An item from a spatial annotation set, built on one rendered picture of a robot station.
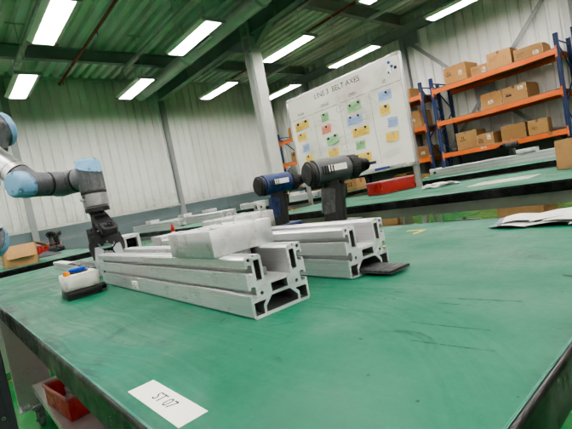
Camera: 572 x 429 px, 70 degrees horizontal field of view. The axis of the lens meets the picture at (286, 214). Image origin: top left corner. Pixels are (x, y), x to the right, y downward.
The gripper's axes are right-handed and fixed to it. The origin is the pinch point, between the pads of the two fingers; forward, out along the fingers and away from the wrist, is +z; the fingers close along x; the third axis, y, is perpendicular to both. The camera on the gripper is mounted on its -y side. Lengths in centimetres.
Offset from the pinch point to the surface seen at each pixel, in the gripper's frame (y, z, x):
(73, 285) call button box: -24.1, -1.1, 15.2
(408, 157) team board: 81, -23, -280
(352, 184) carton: 239, -6, -376
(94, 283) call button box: -24.1, -0.3, 10.5
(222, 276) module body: -81, -3, 5
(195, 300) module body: -70, 1, 5
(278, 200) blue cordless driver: -40, -12, -39
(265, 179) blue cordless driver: -40, -18, -35
